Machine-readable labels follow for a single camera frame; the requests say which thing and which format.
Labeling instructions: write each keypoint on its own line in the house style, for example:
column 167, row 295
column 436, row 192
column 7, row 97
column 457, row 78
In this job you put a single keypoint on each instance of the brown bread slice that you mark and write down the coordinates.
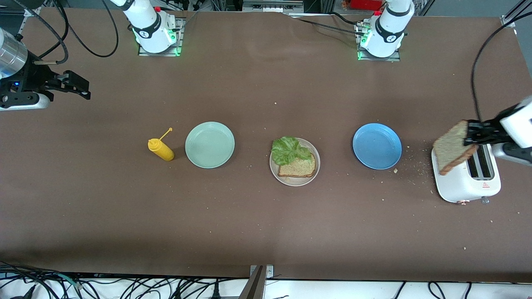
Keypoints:
column 451, row 149
column 299, row 169

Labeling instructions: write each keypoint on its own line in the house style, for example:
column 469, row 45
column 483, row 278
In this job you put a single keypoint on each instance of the green lettuce leaf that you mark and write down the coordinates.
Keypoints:
column 286, row 150

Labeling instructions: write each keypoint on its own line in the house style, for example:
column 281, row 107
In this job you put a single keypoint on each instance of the aluminium table edge rail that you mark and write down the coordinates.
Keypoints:
column 31, row 11
column 509, row 18

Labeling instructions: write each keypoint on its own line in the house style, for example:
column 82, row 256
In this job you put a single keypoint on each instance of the yellow mustard squeeze bottle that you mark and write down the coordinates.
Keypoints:
column 163, row 150

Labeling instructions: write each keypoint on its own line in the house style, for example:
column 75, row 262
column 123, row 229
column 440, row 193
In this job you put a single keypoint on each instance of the beige plate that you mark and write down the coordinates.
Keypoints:
column 293, row 181

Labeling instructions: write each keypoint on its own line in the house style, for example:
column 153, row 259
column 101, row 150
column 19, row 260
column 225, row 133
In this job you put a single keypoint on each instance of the blue plate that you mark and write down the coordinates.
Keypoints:
column 376, row 145

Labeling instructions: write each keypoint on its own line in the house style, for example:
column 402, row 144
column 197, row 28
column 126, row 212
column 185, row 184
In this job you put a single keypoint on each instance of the mint green plate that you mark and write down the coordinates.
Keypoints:
column 210, row 145

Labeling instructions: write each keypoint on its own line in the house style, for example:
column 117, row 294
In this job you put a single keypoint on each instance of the red box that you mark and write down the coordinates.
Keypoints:
column 365, row 4

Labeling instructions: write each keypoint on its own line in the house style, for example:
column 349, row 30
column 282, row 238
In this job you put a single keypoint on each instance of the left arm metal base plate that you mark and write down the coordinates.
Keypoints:
column 378, row 59

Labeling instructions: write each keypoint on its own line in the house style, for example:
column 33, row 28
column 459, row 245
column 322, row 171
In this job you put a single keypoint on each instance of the white toaster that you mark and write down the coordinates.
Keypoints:
column 457, row 187

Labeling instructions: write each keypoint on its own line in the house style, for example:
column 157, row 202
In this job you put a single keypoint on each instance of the grey metal camera post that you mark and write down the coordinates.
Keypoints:
column 255, row 286

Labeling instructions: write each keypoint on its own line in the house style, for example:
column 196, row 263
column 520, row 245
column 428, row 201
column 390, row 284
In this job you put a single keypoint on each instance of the aluminium frame piece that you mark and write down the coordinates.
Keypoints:
column 272, row 6

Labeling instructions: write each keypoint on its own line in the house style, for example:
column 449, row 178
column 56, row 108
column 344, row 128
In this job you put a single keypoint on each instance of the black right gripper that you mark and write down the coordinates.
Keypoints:
column 32, row 78

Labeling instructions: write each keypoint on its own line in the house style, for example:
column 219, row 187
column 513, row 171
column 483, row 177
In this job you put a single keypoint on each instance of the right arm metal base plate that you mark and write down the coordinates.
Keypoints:
column 180, row 39

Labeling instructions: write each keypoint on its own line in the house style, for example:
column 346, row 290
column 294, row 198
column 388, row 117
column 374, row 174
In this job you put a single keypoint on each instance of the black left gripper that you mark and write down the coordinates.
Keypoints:
column 487, row 130

